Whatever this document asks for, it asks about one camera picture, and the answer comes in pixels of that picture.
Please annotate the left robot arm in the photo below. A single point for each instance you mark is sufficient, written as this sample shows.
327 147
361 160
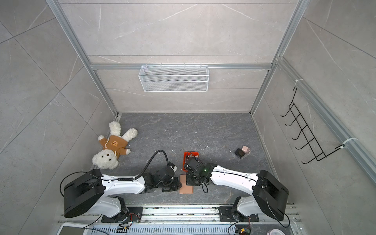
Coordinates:
94 192

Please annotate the white tablet device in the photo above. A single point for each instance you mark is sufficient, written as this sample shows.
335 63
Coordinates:
72 229

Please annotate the black wire hook rack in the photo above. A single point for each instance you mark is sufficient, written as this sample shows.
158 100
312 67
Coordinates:
306 133

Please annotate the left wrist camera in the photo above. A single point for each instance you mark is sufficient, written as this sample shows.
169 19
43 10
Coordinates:
173 166

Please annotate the tan leather card holder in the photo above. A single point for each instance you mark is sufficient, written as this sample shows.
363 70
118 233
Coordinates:
185 189

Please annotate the red plastic tray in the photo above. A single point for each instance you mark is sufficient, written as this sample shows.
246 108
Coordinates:
188 155

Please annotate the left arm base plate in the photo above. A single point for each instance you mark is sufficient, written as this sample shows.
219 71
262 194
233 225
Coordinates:
132 214

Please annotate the white teddy bear brown shirt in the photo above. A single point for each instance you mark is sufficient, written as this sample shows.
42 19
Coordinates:
114 146

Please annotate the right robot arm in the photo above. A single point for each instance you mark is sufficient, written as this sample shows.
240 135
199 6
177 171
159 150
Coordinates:
266 193

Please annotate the small black pink box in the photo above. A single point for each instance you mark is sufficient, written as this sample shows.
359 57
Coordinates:
242 152

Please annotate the aluminium rail frame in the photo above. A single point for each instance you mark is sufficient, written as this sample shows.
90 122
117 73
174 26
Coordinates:
188 220

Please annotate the white round object bottom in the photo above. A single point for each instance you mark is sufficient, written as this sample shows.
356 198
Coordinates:
275 232

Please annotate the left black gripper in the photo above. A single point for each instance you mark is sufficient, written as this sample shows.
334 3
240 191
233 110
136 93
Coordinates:
178 185

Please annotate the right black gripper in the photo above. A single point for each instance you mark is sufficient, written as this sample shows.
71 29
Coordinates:
188 180

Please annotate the white wire mesh basket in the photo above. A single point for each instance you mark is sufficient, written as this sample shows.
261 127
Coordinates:
179 78

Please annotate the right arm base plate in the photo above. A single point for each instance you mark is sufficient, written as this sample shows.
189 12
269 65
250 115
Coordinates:
230 214

